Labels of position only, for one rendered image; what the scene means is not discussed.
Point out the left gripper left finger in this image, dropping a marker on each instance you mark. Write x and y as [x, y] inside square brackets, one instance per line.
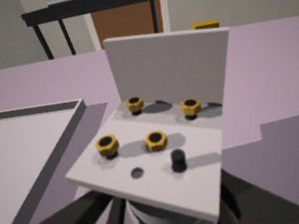
[88, 209]

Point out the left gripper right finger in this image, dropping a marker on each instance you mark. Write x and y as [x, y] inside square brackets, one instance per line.
[251, 204]

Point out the shallow light grey rectangular tray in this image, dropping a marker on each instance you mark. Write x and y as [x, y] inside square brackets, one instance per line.
[26, 136]

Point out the white l-shaped bracket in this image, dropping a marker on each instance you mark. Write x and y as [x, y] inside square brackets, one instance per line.
[163, 69]

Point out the yellow hex nut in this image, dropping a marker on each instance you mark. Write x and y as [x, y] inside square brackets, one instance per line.
[156, 141]
[107, 145]
[190, 107]
[135, 104]

